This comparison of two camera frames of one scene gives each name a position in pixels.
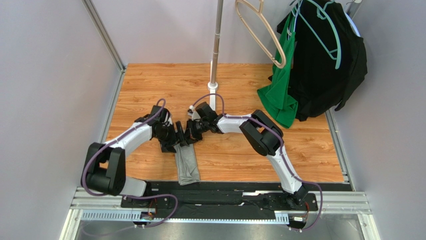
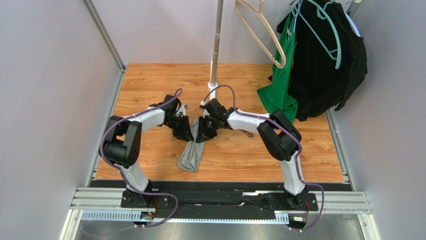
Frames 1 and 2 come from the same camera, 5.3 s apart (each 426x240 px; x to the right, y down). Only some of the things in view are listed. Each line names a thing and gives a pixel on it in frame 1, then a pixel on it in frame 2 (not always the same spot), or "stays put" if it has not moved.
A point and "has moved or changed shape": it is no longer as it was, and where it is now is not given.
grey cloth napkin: [188, 172] has moved or changed shape
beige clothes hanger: [278, 64] stays put
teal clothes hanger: [335, 54] stays put
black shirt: [331, 59] stays put
